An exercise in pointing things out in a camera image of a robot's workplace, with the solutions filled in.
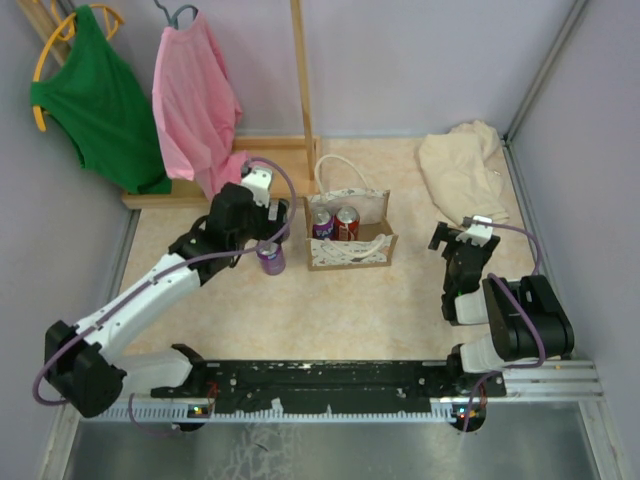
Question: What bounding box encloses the aluminium frame rail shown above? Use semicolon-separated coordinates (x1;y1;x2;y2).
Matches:
62;362;601;424

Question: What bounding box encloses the purple cable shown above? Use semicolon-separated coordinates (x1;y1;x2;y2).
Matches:
462;222;547;434
32;157;297;439

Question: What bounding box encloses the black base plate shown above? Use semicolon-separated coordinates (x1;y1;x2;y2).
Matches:
151;360;481;414

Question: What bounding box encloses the grey clothes hanger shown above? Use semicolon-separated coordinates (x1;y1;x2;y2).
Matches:
153;0;199;30

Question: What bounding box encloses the wooden clothes rack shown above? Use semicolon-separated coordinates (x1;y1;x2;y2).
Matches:
1;1;322;209

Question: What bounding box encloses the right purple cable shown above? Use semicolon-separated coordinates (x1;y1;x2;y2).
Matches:
462;222;547;434

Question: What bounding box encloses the yellow clothes hanger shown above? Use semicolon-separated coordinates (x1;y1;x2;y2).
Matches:
32;1;125;132

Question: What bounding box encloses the cream folded cloth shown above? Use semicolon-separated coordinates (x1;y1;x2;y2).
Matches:
417;120;509;225

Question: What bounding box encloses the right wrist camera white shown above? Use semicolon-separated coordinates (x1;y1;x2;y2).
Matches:
462;215;493;241

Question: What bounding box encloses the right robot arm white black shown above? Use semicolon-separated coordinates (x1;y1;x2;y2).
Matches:
429;216;575;396

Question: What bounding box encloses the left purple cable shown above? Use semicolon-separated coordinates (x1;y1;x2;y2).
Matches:
32;157;297;439

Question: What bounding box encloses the purple can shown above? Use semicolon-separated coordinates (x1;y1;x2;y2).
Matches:
312;207;334;240
256;242;286;276

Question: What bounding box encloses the pink shirt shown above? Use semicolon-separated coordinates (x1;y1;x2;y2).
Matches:
152;13;248;199

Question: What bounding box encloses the canvas tote bag patterned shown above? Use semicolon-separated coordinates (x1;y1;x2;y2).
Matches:
303;154;398;271

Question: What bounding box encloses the red can in bag back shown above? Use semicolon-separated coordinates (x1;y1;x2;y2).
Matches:
334;205;360;242

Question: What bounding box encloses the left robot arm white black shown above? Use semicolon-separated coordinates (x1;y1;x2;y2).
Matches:
32;184;296;418

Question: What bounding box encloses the green tank top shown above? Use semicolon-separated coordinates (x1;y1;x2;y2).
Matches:
30;5;172;195

